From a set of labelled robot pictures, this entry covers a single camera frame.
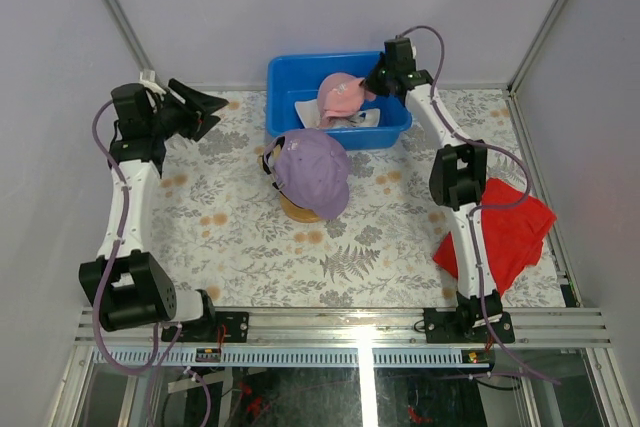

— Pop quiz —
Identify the black baseball cap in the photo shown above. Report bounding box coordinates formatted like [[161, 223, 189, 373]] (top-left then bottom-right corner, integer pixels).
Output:
[[264, 143, 283, 191]]

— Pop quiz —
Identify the pink baseball cap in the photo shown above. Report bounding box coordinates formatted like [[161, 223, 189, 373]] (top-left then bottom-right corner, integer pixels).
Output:
[[316, 72, 376, 120]]

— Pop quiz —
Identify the purple baseball cap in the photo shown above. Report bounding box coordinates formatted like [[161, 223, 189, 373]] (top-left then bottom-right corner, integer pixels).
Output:
[[264, 128, 351, 220]]

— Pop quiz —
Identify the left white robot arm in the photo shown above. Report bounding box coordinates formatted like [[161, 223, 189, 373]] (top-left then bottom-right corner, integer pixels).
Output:
[[79, 79, 229, 342]]

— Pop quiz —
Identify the white cloth in bin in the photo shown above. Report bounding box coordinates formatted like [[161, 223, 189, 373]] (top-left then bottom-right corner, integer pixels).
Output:
[[294, 100, 381, 130]]

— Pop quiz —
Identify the red cloth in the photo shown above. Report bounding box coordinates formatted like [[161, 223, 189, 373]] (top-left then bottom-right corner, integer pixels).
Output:
[[433, 178, 556, 294]]

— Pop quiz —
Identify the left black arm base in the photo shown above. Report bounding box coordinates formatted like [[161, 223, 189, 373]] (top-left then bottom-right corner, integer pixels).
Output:
[[177, 311, 250, 345]]

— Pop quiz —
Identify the slotted cable duct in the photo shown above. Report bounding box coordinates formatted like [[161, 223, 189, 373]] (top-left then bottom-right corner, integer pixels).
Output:
[[92, 345, 494, 368]]

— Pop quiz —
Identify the blue plastic bin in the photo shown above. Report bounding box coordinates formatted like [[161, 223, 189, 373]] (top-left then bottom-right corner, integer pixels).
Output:
[[265, 51, 412, 150]]

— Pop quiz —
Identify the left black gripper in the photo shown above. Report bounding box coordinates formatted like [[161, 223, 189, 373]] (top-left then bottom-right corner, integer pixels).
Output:
[[147, 80, 226, 142]]

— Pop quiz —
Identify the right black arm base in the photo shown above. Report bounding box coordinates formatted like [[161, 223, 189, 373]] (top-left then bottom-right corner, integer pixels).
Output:
[[422, 306, 516, 346]]

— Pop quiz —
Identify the aluminium front rail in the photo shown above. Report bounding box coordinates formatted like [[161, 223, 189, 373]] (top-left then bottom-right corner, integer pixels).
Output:
[[74, 305, 612, 347]]

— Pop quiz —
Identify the wooden hat stand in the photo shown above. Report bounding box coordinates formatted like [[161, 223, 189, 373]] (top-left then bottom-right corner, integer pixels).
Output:
[[279, 194, 322, 223]]

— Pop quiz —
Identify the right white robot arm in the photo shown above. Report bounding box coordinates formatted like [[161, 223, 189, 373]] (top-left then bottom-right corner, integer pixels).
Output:
[[363, 37, 503, 342]]

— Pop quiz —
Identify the floral table mat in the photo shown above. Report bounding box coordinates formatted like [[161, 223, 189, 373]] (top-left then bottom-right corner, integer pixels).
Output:
[[107, 89, 576, 309]]

